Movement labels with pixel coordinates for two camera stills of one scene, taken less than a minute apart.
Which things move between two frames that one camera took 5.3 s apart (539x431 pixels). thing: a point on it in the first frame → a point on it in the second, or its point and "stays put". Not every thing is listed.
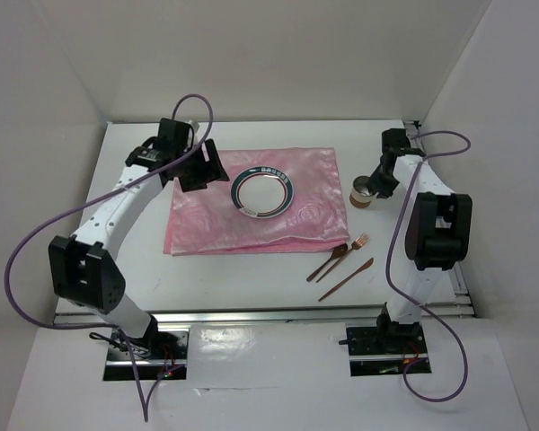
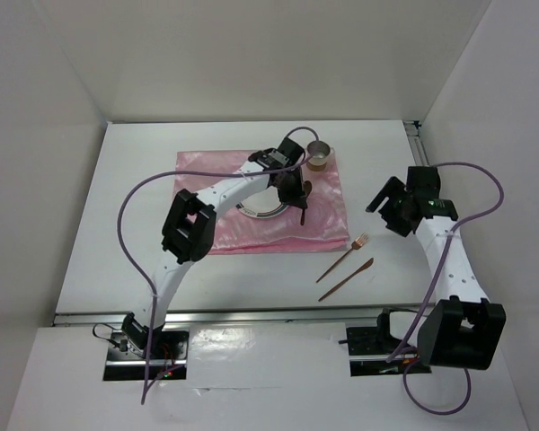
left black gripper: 209,170 → 295,197
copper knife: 334,289 stays put
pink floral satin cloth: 275,199 stays put
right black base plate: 385,349 stays put
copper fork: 356,244 stays put
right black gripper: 384,189 → 393,189
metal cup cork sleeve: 364,190 → 320,151
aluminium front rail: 270,317 stays put
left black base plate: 162,353 stays put
